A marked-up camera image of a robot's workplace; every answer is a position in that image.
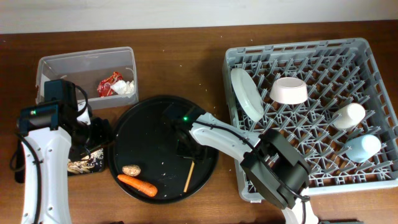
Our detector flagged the rice and food scraps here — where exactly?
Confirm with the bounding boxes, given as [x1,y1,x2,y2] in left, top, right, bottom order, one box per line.
[67,149,104,176]

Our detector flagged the wooden chopstick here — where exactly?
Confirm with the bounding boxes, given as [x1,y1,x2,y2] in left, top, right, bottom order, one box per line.
[183,161,195,193]

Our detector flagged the red snack wrapper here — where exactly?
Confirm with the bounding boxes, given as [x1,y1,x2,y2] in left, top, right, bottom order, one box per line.
[97,72,123,97]

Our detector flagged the brown mushroom piece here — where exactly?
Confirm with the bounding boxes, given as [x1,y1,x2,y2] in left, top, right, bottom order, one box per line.
[122,165,141,177]

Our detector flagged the orange carrot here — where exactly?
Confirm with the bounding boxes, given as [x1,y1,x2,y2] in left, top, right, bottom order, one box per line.
[117,174,158,197]

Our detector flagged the white tissue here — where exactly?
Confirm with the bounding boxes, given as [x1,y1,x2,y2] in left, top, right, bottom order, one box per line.
[111,80,135,95]

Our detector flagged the white bowl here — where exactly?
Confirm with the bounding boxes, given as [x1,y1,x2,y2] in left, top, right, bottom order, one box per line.
[270,77,308,105]

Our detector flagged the white cup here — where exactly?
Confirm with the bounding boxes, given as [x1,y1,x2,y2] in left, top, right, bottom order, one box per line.
[333,103,366,130]

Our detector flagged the blue cup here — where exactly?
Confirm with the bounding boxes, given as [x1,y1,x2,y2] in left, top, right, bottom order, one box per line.
[345,134,381,163]

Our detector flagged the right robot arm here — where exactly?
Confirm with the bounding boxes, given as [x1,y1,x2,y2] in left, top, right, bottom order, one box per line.
[162,104,319,224]

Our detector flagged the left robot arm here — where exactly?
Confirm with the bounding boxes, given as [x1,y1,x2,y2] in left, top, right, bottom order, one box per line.
[16,79,113,223]

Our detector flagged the grey dishwasher rack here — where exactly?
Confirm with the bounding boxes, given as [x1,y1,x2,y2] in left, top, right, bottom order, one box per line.
[223,38,397,195]

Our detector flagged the black rectangular tray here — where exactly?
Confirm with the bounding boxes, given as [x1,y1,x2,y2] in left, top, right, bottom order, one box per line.
[17,115,113,176]

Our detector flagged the round black tray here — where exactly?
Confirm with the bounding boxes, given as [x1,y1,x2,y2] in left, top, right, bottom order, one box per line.
[108,95,219,204]

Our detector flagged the clear plastic bin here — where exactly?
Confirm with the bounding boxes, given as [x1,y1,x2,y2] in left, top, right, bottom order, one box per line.
[35,47,139,110]

